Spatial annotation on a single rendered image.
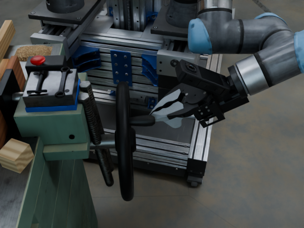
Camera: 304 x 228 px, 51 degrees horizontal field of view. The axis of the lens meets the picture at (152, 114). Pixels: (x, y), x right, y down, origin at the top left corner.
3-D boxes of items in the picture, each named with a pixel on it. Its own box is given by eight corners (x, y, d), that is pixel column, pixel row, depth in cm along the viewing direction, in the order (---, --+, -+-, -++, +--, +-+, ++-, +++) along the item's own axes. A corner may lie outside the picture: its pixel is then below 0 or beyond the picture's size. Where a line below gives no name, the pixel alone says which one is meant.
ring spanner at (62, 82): (64, 98, 60) (64, 97, 60) (54, 99, 60) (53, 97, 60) (70, 67, 67) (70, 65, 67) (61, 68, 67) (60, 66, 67)
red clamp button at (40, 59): (44, 66, 65) (43, 61, 65) (29, 66, 65) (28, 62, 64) (46, 58, 67) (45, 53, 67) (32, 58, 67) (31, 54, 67)
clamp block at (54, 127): (87, 144, 69) (81, 115, 63) (24, 148, 68) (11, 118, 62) (92, 99, 80) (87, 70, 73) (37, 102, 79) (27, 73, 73)
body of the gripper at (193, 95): (201, 130, 69) (253, 107, 66) (183, 107, 64) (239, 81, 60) (195, 106, 75) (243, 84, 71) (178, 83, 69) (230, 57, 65)
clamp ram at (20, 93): (43, 125, 68) (32, 94, 62) (8, 127, 68) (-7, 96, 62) (50, 98, 75) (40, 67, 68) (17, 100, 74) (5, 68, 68)
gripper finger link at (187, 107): (170, 125, 66) (209, 107, 64) (167, 121, 65) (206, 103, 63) (168, 109, 70) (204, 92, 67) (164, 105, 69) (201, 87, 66)
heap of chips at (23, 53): (49, 60, 87) (47, 54, 86) (11, 61, 86) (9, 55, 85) (52, 46, 92) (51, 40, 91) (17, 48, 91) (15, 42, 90)
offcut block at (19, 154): (2, 167, 61) (-5, 154, 58) (17, 150, 64) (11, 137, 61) (20, 173, 60) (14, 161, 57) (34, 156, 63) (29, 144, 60)
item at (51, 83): (76, 110, 64) (72, 88, 60) (21, 112, 63) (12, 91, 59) (82, 71, 73) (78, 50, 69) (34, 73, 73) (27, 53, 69)
